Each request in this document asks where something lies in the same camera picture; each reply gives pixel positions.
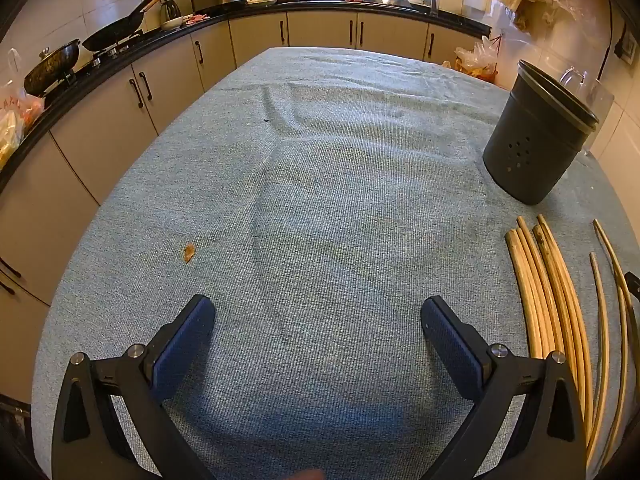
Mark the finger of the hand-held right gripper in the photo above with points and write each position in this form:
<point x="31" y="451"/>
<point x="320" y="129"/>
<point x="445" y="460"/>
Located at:
<point x="634" y="292"/>

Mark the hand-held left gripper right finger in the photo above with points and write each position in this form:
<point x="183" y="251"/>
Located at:
<point x="452" y="350"/>

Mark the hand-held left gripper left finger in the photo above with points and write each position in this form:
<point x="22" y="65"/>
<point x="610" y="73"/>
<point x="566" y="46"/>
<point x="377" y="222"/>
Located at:
<point x="185" y="342"/>

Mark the dark grey utensil holder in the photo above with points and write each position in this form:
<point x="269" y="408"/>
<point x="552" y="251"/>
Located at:
<point x="530" y="140"/>

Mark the orange crumb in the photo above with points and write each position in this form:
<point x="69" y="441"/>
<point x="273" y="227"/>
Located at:
<point x="189" y="253"/>

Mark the blue-grey tablecloth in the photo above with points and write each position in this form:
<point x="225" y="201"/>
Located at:
<point x="325" y="185"/>

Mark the clear glass mug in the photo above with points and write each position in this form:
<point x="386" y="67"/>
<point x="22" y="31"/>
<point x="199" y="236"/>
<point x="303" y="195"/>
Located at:
<point x="587" y="87"/>

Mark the cream kitchen cabinets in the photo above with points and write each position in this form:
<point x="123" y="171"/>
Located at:
<point x="165" y="85"/>

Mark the clear plastic bag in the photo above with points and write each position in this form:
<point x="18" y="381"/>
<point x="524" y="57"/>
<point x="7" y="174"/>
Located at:
<point x="477" y="60"/>

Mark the plastic bag with food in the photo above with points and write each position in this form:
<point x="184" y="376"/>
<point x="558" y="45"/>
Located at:
<point x="12" y="115"/>

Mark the black gas stove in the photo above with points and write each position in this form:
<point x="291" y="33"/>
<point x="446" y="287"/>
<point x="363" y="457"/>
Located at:
<point x="107" y="54"/>

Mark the black pan with lid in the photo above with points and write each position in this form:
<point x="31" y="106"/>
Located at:
<point x="50" y="67"/>

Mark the black wok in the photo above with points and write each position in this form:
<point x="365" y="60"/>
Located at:
<point x="117" y="32"/>

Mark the white bowl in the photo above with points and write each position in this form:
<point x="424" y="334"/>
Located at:
<point x="172" y="23"/>

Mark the steel kettle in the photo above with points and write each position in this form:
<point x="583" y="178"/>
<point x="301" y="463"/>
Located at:
<point x="171" y="9"/>

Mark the black kitchen countertop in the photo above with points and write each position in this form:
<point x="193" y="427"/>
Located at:
<point x="240" y="12"/>

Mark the wall outlet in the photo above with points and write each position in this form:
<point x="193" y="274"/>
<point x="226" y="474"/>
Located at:
<point x="627" y="46"/>

